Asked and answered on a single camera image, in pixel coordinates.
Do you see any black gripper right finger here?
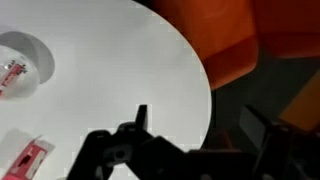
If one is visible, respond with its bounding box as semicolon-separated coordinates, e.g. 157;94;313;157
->
239;104;320;180

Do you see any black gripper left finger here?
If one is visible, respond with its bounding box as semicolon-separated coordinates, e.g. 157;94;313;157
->
66;104;201;180

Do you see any white round bowl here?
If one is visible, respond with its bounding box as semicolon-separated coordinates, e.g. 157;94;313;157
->
0;30;56;100

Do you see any yellow flat object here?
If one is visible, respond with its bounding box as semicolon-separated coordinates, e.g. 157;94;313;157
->
278;70;320;133

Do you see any red and white cardboard box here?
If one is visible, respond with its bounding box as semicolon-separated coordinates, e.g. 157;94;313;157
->
0;134;56;180

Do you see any red and white marker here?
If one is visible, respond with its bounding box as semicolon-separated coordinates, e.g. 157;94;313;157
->
0;59;28;98

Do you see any orange plastic chair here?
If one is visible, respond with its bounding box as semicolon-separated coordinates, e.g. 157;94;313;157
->
252;0;320;60
146;0;260;91

